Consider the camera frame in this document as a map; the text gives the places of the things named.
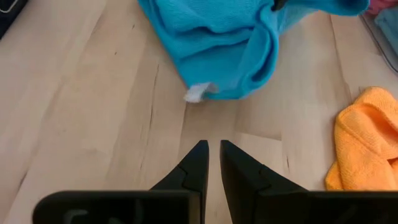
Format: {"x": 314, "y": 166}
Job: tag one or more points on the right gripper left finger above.
{"x": 192, "y": 174}

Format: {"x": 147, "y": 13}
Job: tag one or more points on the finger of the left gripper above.
{"x": 279, "y": 4}

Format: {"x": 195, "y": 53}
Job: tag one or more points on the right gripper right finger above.
{"x": 242, "y": 177}

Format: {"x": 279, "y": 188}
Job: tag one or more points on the blue microfiber towel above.
{"x": 217, "y": 46}
{"x": 388, "y": 28}

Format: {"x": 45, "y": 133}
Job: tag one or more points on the clear plastic bin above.
{"x": 382, "y": 53}

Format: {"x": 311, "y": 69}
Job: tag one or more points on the orange microfiber towel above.
{"x": 367, "y": 140}

